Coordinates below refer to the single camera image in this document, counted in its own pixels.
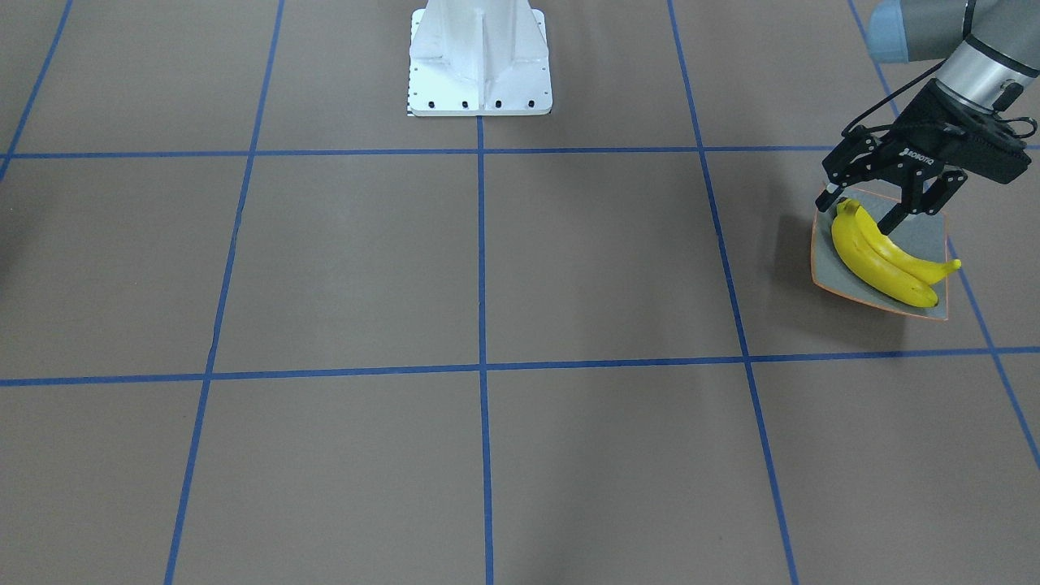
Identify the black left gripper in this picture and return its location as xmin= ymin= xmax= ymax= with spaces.
xmin=816 ymin=79 xmax=1032 ymax=236

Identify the yellow banana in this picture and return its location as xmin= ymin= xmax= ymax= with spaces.
xmin=844 ymin=199 xmax=962 ymax=285
xmin=830 ymin=199 xmax=939 ymax=308

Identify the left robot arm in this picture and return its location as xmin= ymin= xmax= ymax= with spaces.
xmin=816 ymin=1 xmax=1039 ymax=234

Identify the grey square plate orange rim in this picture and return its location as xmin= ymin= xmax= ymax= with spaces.
xmin=809 ymin=205 xmax=951 ymax=322

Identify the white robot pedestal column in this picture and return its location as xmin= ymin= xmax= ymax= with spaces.
xmin=406 ymin=1 xmax=553 ymax=116

